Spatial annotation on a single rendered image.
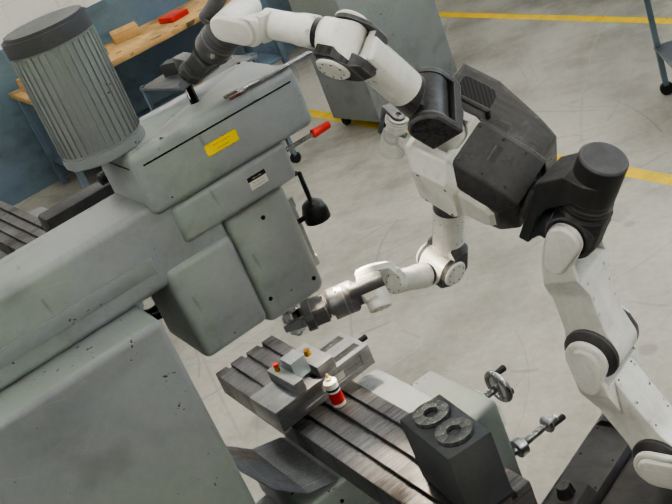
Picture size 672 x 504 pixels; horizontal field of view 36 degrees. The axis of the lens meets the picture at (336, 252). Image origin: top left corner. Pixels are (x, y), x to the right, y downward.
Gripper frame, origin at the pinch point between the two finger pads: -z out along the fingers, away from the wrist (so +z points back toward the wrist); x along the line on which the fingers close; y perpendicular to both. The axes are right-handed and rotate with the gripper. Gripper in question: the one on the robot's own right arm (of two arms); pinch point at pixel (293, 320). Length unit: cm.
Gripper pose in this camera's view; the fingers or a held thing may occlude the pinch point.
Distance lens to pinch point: 277.2
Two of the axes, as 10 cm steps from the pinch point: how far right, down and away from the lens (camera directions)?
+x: 1.6, 4.0, -9.0
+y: 3.5, 8.3, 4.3
